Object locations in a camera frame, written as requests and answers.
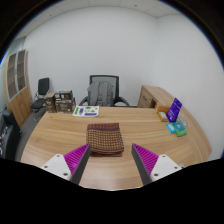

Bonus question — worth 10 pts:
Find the white printed sheet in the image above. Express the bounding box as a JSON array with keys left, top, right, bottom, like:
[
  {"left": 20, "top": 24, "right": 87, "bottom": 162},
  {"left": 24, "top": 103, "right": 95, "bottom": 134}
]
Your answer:
[{"left": 72, "top": 105, "right": 100, "bottom": 118}]

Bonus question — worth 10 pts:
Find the wooden cabinet with glass doors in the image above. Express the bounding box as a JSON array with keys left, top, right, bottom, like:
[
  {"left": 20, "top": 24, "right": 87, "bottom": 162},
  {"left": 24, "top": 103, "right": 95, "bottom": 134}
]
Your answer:
[{"left": 3, "top": 49, "right": 33, "bottom": 128}]

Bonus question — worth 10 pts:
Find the purple standing box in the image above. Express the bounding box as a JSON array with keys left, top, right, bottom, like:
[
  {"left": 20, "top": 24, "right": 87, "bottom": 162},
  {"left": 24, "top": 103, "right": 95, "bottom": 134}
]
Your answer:
[{"left": 165, "top": 97, "right": 183, "bottom": 124}]

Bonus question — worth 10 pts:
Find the teal small box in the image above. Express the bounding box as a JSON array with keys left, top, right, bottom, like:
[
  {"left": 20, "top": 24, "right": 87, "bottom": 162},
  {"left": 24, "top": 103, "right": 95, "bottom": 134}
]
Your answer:
[{"left": 166, "top": 122, "right": 177, "bottom": 134}]

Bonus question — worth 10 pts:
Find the grey backpack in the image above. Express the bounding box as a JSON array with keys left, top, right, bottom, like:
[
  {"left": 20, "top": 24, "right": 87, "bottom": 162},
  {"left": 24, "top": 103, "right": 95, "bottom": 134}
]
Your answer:
[{"left": 86, "top": 80, "right": 115, "bottom": 107}]

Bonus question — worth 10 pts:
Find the brown patterned towel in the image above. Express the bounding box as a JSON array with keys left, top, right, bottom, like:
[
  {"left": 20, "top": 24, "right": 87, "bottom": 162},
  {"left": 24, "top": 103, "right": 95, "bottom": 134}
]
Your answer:
[{"left": 86, "top": 122, "right": 125, "bottom": 158}]

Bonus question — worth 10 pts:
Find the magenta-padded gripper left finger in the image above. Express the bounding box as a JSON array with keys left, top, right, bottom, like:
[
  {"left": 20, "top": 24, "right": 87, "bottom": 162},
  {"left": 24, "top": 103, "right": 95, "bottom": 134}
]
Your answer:
[{"left": 40, "top": 143, "right": 92, "bottom": 185}]

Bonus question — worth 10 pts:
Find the black sofa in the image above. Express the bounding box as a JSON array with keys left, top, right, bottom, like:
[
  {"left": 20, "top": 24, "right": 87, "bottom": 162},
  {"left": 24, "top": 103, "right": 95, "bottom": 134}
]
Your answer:
[{"left": 0, "top": 109, "right": 22, "bottom": 160}]

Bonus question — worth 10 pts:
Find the orange box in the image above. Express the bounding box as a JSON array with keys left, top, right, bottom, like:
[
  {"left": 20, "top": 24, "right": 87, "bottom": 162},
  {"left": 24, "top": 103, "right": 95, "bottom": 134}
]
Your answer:
[{"left": 154, "top": 104, "right": 171, "bottom": 114}]

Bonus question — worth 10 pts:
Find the low wooden side cabinet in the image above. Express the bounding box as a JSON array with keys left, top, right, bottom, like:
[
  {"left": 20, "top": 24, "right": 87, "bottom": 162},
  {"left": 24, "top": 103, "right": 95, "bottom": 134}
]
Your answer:
[{"left": 137, "top": 84, "right": 176, "bottom": 109}]

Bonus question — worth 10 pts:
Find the small yellow box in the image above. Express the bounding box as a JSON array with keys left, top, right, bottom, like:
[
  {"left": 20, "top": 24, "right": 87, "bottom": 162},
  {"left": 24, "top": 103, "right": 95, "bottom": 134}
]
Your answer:
[{"left": 157, "top": 111, "right": 169, "bottom": 123}]

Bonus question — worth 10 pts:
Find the black visitor chair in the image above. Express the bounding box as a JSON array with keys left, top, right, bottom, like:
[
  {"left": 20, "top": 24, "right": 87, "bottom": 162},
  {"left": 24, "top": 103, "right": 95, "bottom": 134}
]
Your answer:
[{"left": 30, "top": 77, "right": 51, "bottom": 114}]

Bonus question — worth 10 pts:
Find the flat dark printed box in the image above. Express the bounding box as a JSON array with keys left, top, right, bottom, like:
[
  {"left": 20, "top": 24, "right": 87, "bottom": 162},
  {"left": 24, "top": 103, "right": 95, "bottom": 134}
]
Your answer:
[{"left": 54, "top": 89, "right": 74, "bottom": 102}]

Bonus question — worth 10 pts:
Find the large dark printed box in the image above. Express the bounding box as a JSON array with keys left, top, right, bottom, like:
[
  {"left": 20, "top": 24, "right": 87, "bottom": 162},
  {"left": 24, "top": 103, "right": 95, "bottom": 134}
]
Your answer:
[{"left": 54, "top": 98, "right": 77, "bottom": 113}]

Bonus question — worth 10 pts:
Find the green small box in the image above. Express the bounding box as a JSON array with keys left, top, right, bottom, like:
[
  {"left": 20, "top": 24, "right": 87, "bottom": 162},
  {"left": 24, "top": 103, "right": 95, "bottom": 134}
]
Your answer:
[{"left": 172, "top": 121, "right": 188, "bottom": 138}]

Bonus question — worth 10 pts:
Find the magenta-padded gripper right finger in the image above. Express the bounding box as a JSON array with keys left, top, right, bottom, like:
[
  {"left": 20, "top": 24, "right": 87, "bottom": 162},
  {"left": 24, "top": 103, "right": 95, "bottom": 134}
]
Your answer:
[{"left": 131, "top": 143, "right": 184, "bottom": 186}]

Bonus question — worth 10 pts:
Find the black mesh office chair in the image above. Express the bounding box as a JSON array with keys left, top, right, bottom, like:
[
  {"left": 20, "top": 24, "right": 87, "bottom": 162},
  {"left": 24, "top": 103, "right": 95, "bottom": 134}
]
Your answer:
[{"left": 78, "top": 74, "right": 131, "bottom": 108}]

